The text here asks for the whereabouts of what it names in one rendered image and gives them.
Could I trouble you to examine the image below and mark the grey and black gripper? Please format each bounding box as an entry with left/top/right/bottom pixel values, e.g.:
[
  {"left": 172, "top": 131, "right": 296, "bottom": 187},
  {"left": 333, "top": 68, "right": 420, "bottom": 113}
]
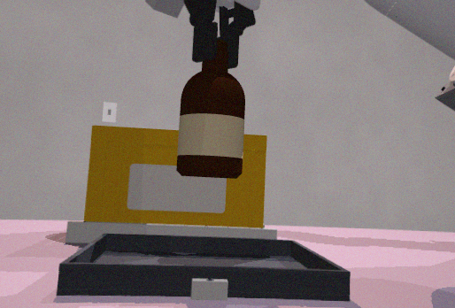
[{"left": 184, "top": 0, "right": 260, "bottom": 69}]

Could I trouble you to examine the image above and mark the brown glass bottle with beige label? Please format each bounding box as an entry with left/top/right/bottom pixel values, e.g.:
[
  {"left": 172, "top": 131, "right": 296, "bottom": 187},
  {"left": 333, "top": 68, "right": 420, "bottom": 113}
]
[{"left": 176, "top": 39, "right": 245, "bottom": 179}]

